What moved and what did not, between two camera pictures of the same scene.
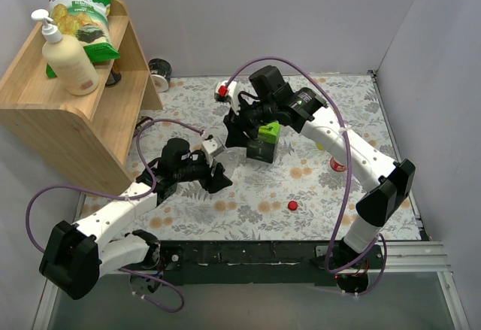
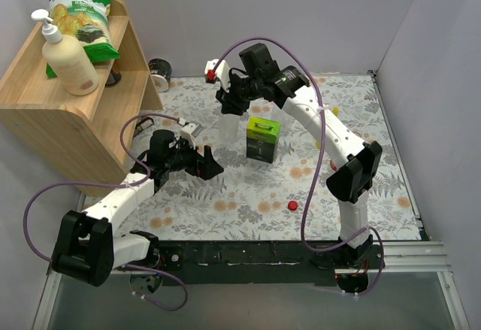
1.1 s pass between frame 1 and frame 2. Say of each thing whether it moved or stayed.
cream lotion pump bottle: stayed
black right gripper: moved
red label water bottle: stayed
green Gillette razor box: stayed
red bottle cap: stayed
